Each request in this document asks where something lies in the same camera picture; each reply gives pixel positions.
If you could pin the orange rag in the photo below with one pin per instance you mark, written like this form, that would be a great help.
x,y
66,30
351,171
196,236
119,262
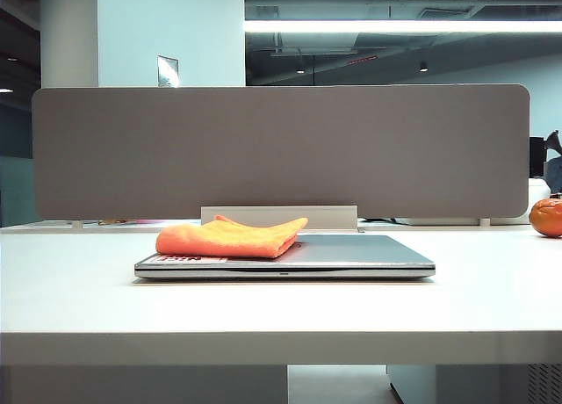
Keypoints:
x,y
227,241

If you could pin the black monitor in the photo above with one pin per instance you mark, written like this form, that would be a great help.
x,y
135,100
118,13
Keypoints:
x,y
537,158

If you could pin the framed sign on column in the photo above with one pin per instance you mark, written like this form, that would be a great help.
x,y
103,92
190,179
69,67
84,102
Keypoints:
x,y
167,71

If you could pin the grey-brown desk partition panel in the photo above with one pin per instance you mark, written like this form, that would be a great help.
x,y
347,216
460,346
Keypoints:
x,y
281,149

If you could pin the white red laptop sticker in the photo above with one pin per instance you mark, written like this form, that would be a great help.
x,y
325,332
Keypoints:
x,y
175,259

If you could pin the long ceiling light strip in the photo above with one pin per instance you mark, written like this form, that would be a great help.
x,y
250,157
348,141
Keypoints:
x,y
395,26

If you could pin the grey desk support panel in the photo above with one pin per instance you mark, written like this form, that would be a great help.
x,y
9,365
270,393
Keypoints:
x,y
131,384

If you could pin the dark figure in background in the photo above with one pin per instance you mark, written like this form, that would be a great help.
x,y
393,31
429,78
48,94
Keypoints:
x,y
556,167

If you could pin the orange round fruit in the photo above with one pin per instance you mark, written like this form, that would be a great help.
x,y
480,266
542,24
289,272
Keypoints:
x,y
547,217

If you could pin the grey closed laptop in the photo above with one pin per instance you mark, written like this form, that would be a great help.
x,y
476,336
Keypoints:
x,y
360,254

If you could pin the black ceiling spot lamp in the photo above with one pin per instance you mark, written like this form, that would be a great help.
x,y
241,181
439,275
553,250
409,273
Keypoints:
x,y
423,67

